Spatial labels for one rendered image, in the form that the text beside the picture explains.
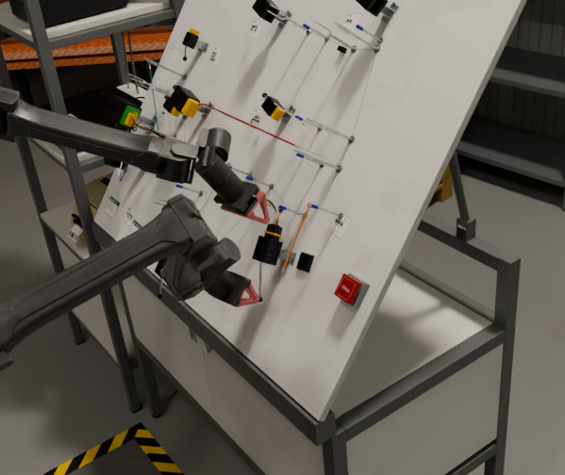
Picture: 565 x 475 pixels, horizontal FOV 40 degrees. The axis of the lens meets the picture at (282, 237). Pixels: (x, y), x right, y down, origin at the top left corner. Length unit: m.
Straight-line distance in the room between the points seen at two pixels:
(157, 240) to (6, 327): 0.23
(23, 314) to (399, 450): 1.13
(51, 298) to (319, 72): 1.04
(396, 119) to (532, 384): 1.63
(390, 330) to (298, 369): 0.37
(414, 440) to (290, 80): 0.94
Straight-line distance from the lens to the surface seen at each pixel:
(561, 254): 3.83
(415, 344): 1.97
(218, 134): 1.65
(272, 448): 2.07
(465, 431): 2.13
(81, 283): 1.09
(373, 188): 1.67
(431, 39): 1.72
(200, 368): 2.29
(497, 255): 1.94
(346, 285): 1.62
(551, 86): 4.02
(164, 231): 1.11
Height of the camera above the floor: 2.05
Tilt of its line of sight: 31 degrees down
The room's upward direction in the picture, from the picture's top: 6 degrees counter-clockwise
